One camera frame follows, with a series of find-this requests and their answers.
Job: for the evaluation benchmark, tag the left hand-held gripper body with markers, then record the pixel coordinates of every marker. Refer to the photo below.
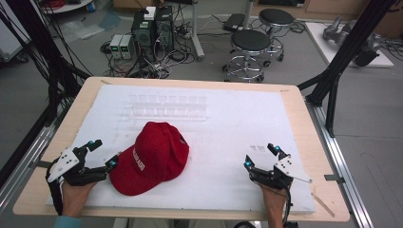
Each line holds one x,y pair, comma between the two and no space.
68,163

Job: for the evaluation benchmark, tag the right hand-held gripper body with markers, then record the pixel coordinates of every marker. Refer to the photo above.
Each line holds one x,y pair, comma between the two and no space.
280,174

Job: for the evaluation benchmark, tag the red baseball cap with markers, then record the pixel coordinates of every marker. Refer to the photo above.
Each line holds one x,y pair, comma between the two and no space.
155,158

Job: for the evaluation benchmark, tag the person's right hand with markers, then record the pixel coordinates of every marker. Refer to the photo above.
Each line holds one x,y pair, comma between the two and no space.
274,201

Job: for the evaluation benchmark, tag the person's left hand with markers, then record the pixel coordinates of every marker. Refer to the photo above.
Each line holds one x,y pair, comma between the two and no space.
76,198

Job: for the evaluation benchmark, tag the grey tape strip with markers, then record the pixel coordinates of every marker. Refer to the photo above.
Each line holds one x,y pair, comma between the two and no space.
42,164
334,179

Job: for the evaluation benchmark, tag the white foam board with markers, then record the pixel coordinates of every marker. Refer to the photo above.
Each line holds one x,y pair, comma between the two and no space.
221,142

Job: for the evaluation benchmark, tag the thin wooden stick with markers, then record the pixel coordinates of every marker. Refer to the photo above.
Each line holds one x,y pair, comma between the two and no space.
323,205

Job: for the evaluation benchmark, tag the person's teal sleeve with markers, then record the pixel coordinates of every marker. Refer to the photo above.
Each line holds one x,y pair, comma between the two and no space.
67,222

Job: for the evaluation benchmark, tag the clear acrylic rack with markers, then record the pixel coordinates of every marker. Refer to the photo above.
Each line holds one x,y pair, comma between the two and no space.
164,109

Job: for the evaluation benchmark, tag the grey power supply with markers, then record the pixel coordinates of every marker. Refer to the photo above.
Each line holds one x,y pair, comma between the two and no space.
115,46
127,47

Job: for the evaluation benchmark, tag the black round stool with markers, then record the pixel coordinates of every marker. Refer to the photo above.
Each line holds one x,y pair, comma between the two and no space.
276,17
250,40

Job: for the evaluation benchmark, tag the clear plastic sheet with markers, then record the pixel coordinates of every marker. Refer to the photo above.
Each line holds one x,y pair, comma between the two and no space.
82,30

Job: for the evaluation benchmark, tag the white floor board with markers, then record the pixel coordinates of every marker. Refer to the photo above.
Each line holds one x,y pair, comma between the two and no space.
320,38

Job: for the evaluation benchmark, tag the black computer tower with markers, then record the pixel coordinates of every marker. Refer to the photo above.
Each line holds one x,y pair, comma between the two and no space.
164,28
142,34

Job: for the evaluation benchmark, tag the grey robot parts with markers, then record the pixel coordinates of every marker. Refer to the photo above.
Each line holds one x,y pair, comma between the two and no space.
369,53

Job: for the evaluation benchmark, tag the black flat case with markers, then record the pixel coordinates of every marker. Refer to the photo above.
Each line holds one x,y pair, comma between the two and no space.
234,22

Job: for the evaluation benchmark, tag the silver metal pole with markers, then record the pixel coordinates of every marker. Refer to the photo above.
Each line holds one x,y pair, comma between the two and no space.
249,14

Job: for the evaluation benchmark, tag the grey metal table leg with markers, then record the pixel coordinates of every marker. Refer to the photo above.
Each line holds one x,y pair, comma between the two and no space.
197,31

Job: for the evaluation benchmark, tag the white box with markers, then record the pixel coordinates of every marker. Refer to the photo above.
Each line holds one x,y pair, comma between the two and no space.
149,13

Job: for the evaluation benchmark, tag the aluminium table rail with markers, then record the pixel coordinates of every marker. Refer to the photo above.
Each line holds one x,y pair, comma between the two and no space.
342,164
25,158

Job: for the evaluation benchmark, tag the black metal frame stand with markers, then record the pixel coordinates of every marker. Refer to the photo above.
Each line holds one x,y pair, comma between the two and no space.
348,47
53,57

